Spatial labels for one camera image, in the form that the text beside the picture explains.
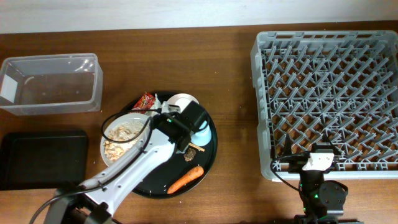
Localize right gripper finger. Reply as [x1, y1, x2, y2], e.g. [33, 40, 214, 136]
[282, 134, 292, 156]
[322, 131, 341, 156]

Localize light blue cup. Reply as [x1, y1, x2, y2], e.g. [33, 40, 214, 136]
[191, 121, 211, 147]

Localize white tissue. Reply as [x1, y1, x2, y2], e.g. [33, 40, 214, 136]
[149, 94, 162, 116]

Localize brown food lump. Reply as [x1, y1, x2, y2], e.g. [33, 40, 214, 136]
[183, 148, 197, 162]

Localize red snack wrapper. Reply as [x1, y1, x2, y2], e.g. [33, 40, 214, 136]
[132, 92, 155, 110]

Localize orange carrot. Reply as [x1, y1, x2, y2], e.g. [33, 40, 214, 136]
[167, 166, 204, 194]

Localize rice and food scraps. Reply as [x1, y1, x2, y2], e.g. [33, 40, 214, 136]
[103, 119, 144, 162]

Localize white dinner plate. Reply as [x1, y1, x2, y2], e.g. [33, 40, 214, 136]
[100, 113, 149, 166]

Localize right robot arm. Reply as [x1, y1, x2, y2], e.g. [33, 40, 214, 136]
[281, 135, 348, 224]

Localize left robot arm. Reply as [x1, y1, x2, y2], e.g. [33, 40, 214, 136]
[43, 101, 208, 223]

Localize grey dishwasher rack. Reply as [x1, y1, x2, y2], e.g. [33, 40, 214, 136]
[251, 30, 397, 181]

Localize pink shallow bowl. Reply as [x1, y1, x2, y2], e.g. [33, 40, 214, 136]
[167, 93, 199, 110]

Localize wooden chopstick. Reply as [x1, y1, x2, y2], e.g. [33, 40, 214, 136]
[189, 142, 205, 152]

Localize round black serving tray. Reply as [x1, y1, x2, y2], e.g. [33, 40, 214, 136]
[132, 118, 218, 199]

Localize clear plastic bin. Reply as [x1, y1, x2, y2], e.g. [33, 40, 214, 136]
[1, 53, 103, 116]

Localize black rectangular tray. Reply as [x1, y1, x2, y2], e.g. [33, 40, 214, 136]
[1, 130, 88, 190]

